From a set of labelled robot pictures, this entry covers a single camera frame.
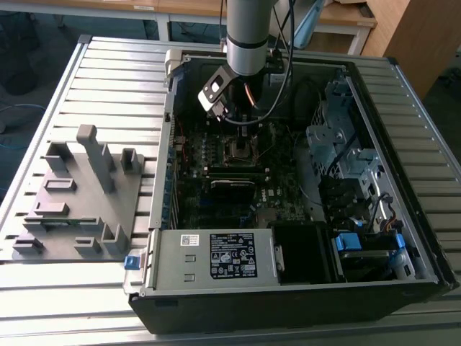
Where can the black graphics card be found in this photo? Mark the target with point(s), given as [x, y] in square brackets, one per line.
[232, 196]

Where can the black PC case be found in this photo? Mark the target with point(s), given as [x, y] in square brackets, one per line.
[252, 313]

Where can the CPU socket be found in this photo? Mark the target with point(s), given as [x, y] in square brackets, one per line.
[230, 155]

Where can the grey parts rack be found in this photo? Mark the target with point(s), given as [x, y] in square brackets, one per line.
[90, 202]

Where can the black office chair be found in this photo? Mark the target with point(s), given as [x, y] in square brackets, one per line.
[18, 65]

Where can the green motherboard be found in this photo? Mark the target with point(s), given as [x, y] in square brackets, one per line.
[281, 169]

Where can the small blue plastic clip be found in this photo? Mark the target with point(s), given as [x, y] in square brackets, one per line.
[399, 241]

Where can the black disk drive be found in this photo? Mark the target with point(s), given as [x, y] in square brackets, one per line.
[363, 266]

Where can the blue case latch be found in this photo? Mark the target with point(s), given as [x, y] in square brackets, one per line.
[131, 263]

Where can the wooden cabinet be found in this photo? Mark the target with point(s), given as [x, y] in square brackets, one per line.
[425, 36]

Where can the blue disk carrier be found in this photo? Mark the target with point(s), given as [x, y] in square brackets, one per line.
[347, 241]

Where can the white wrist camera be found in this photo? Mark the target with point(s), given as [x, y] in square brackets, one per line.
[216, 77]

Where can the grey power supply unit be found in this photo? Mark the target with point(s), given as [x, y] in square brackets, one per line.
[173, 266]

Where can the silver chipset heatsink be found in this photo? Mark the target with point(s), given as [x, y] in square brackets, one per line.
[267, 218]

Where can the green RAM stick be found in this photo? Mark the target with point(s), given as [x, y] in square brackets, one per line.
[61, 224]

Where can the wooden desk white frame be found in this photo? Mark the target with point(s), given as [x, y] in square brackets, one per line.
[54, 3]
[345, 14]

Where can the silver metal drive cage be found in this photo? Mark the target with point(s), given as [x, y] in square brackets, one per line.
[320, 138]

